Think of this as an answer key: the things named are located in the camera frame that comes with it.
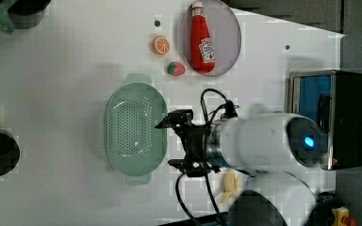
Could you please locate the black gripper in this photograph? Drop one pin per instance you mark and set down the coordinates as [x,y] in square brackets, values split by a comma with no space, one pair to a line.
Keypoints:
[194,141]

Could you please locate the green plastic strainer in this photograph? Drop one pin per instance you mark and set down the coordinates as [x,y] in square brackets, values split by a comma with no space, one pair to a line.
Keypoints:
[135,146]

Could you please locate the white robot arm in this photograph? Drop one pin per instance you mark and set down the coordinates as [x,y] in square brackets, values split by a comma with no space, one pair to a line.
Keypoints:
[273,149]

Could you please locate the red strawberry toy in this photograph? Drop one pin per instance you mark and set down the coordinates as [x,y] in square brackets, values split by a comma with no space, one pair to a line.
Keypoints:
[175,68]

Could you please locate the red ketchup bottle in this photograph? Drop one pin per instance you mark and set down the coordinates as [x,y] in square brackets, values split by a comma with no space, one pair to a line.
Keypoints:
[201,46]

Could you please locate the orange slice toy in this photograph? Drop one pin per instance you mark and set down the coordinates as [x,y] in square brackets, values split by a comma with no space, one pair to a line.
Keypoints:
[160,45]

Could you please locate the grey oval plate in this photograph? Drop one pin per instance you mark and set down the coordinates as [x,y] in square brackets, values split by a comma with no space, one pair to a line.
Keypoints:
[224,31]

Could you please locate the black toaster oven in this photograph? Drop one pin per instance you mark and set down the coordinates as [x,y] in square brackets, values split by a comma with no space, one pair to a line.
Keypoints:
[332,99]

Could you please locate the black cup upper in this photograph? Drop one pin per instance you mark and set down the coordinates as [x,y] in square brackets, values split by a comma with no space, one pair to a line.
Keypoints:
[26,14]

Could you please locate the green spatula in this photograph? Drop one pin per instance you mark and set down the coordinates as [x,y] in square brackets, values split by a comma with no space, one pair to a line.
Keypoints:
[6,24]

